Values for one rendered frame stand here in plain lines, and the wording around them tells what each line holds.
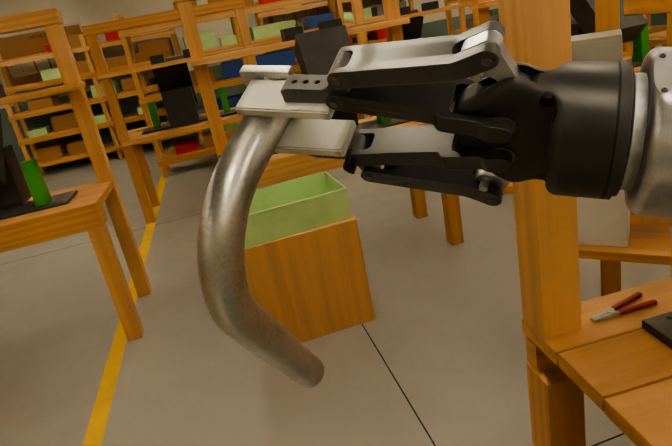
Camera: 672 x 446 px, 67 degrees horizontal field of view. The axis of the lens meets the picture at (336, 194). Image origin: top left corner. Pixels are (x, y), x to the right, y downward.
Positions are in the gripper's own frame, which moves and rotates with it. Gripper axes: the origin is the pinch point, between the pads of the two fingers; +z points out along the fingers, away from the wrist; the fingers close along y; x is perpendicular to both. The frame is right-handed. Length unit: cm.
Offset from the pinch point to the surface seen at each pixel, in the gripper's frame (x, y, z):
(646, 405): -12, -79, -36
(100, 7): -594, -358, 755
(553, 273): -33, -77, -19
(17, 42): -488, -349, 866
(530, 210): -41, -66, -13
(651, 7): -76, -45, -31
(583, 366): -18, -85, -26
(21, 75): -451, -392, 868
